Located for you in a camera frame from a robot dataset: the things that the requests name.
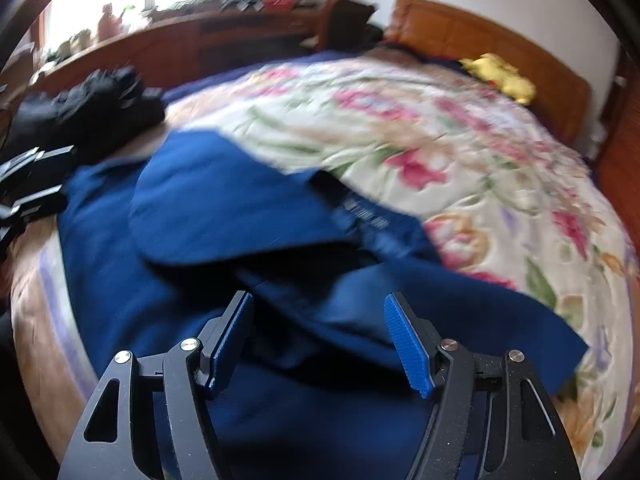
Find navy blue suit jacket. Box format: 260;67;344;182
58;131;587;479

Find black folded clothes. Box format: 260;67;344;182
1;66;165;165

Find wooden desk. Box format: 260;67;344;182
32;10;320;94

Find floral bed blanket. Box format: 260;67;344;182
12;58;639;479

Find wooden slatted wardrobe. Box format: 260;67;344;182
591;44;640;216

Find red basket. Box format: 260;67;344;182
262;0;296;13

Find wooden bed headboard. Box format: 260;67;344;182
384;0;591;146

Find wooden chair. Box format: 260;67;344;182
300;0;383;52

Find yellow Pikachu plush toy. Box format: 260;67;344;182
460;53;537;106

